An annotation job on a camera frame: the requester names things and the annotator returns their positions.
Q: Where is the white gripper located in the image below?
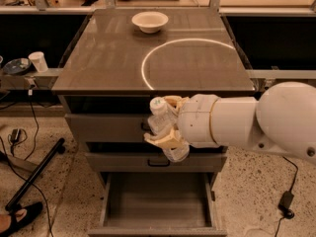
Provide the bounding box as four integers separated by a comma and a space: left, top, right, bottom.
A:
144, 94, 218, 149

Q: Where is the clear plastic water bottle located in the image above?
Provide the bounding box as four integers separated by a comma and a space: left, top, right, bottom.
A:
147, 97, 190, 163

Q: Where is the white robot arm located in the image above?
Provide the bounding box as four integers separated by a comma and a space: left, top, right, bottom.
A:
144, 82, 316, 164

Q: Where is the middle drawer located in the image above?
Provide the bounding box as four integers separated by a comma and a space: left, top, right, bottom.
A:
86, 153, 226, 173

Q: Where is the grey drawer cabinet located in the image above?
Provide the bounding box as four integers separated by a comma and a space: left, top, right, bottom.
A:
51, 7, 257, 190

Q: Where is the open bottom drawer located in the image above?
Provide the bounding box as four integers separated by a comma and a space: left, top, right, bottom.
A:
88, 172, 227, 237

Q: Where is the top drawer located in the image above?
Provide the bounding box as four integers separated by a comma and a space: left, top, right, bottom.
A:
65, 114, 151, 143

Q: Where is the white bowl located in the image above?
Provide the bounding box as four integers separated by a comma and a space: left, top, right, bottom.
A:
131, 11, 169, 34

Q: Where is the black pole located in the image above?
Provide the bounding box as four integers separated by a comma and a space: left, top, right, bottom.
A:
5, 138, 65, 211

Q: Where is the black power adapter right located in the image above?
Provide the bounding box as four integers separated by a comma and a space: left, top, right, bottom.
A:
277, 191, 294, 219

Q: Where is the black power adapter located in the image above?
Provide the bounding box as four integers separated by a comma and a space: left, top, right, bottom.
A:
10, 128, 21, 143
277, 191, 294, 219

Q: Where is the white paper cup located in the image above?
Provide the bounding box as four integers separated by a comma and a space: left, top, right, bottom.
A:
29, 51, 48, 72

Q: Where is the black power adapter left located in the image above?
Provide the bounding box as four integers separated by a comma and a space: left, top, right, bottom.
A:
10, 128, 21, 143

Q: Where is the dark blue bowl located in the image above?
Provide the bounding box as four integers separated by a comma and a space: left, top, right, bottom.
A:
3, 58, 31, 75

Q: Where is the black shoe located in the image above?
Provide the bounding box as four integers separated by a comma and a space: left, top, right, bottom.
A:
0, 201, 42, 237

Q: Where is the black cable left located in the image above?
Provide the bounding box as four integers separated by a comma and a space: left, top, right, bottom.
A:
0, 89, 55, 237

